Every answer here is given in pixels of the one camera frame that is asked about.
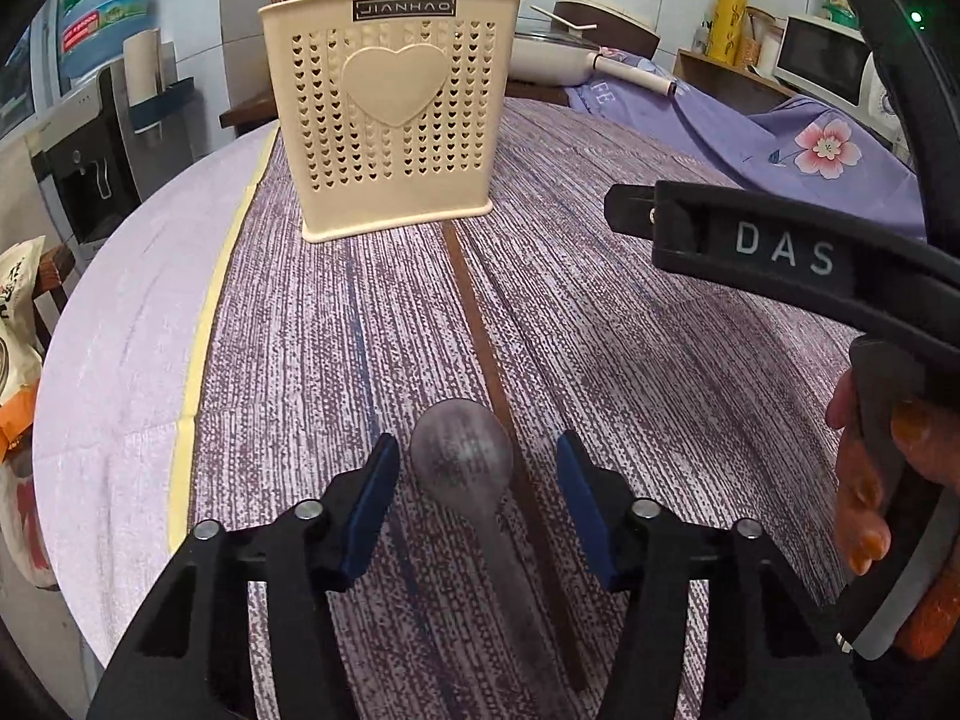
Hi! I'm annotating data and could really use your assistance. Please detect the purple striped table mat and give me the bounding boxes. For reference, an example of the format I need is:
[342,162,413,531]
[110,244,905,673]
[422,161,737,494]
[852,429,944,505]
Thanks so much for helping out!
[169,101,850,718]

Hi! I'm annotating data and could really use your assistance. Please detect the green stacked cups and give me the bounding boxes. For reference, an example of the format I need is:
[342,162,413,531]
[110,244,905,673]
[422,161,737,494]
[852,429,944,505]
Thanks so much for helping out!
[820,0,861,31]

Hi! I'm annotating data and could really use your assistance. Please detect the white cooking pot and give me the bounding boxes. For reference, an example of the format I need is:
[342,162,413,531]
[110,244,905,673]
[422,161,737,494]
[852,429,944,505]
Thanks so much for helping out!
[509,32,677,98]

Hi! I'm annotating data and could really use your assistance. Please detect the purple floral cloth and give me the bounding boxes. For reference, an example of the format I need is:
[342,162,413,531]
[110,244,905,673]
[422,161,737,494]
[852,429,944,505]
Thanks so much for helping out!
[566,73,926,241]

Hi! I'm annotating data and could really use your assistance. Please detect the right hand orange nails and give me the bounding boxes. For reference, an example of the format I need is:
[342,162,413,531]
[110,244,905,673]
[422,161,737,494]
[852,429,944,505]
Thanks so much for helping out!
[825,369,958,575]

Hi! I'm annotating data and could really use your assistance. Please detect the snack bag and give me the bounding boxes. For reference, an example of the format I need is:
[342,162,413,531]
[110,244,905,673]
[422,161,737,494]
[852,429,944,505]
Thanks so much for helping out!
[0,236,46,461]

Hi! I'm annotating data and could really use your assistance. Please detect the yellow roll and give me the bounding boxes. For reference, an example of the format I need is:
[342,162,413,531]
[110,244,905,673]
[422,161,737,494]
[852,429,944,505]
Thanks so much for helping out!
[706,0,748,67]

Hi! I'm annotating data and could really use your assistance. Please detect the blue water bottle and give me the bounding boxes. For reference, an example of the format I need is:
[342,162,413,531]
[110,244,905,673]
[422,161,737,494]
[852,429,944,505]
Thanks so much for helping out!
[57,0,156,85]

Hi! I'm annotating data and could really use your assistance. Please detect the wooden side shelf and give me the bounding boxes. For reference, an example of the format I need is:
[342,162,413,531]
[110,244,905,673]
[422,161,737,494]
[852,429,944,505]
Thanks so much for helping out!
[672,49,794,115]

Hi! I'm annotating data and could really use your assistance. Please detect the brown rice cooker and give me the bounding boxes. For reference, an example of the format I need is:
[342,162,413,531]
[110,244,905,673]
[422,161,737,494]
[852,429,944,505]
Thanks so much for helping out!
[553,0,661,59]

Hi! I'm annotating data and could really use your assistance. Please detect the cream plastic utensil holder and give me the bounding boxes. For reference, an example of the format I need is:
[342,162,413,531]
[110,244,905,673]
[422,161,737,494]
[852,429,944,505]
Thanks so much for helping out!
[260,0,523,242]

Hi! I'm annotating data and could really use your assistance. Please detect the wooden stool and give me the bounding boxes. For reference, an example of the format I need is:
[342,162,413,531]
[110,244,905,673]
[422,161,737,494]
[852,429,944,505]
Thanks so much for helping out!
[32,244,75,353]

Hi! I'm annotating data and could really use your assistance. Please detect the reddish brown wooden chopstick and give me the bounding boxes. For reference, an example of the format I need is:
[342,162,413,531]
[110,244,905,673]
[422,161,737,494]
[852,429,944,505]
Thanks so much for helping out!
[441,221,587,694]

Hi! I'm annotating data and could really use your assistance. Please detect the white microwave oven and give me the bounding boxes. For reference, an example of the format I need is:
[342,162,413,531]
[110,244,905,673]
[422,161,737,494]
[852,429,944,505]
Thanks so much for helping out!
[773,15,887,115]

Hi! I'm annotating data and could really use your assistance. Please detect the water dispenser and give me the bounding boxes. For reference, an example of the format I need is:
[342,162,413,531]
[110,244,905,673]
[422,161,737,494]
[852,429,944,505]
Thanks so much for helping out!
[28,59,195,260]

